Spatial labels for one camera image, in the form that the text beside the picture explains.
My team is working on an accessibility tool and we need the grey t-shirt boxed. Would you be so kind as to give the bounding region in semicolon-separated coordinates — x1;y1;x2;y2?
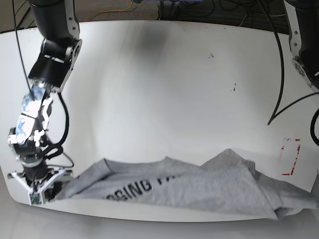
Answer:
56;149;319;219

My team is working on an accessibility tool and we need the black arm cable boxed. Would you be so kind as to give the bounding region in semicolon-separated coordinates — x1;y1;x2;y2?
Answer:
42;92;75;170

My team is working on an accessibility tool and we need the red tape marking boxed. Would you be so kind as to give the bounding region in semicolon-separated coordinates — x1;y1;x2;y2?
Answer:
279;138;302;176

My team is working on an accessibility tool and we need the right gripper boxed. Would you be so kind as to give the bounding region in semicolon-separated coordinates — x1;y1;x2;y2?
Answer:
22;160;63;202

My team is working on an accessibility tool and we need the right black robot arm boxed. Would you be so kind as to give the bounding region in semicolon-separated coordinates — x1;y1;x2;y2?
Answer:
8;0;82;183

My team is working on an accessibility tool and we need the yellow cable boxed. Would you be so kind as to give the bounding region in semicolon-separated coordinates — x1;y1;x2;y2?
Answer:
86;0;134;22

